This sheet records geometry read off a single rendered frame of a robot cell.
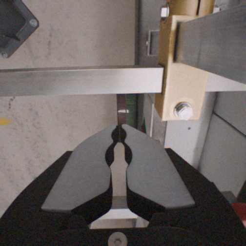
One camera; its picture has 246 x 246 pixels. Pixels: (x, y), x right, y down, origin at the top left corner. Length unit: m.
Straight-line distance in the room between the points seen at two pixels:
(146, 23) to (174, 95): 0.19
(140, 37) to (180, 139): 0.34
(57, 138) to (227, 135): 1.14
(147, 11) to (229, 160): 0.40
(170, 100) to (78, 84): 0.11
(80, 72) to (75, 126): 1.05
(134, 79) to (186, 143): 0.40
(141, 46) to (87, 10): 0.75
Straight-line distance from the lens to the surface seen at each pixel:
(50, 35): 1.12
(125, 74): 0.19
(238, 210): 0.35
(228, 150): 0.49
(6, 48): 1.23
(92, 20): 1.06
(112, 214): 0.34
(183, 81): 0.20
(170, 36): 0.19
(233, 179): 0.50
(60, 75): 0.20
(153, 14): 0.35
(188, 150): 0.58
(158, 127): 0.41
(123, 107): 0.37
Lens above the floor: 1.05
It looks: 63 degrees down
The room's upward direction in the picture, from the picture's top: 178 degrees clockwise
